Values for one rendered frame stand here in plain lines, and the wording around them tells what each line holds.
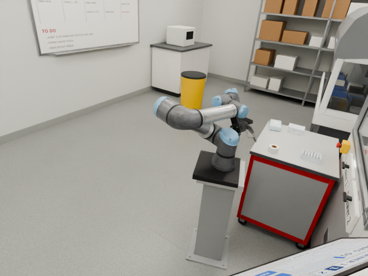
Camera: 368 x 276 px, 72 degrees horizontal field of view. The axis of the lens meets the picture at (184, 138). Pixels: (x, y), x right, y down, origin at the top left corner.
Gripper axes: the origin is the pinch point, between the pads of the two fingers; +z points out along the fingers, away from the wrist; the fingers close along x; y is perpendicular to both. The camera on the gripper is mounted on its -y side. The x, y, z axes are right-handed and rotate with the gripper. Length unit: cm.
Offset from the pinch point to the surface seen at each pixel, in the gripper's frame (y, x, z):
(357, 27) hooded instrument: -98, 43, -54
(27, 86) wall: 65, -252, -117
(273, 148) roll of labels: -28.7, -2.1, 12.3
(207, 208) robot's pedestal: 25.9, -24.2, 34.7
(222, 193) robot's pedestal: 21.8, -11.4, 25.3
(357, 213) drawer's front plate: 12, 58, 34
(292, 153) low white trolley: -41.8, 3.2, 20.0
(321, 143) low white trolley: -77, 9, 23
